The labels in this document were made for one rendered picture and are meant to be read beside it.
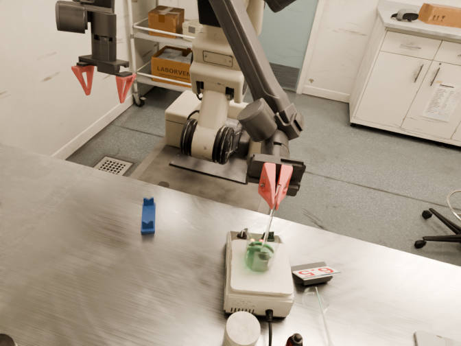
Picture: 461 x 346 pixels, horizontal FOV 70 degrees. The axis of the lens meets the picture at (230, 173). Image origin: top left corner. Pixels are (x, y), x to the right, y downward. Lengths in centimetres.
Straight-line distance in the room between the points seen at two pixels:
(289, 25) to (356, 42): 65
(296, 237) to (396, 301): 26
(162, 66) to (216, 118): 150
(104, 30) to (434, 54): 254
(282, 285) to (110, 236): 42
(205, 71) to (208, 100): 12
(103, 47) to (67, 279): 52
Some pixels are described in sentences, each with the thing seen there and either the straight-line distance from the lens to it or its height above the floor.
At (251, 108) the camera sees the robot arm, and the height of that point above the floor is 109.
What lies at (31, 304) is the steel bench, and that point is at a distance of 77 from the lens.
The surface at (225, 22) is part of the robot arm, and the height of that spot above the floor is 120.
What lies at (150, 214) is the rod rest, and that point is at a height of 76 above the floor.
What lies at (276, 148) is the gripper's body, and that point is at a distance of 63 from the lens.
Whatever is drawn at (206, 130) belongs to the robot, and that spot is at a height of 65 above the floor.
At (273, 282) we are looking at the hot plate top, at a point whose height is 84.
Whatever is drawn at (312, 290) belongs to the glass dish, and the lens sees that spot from 77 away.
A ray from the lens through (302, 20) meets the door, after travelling 345.
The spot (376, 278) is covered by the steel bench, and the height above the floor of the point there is 75.
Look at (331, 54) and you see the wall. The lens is 352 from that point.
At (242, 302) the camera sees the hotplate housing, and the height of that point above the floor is 80.
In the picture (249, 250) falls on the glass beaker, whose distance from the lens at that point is 63.
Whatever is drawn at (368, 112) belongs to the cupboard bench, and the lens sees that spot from 311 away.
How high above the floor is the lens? 137
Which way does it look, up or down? 38 degrees down
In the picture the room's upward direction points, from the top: 8 degrees clockwise
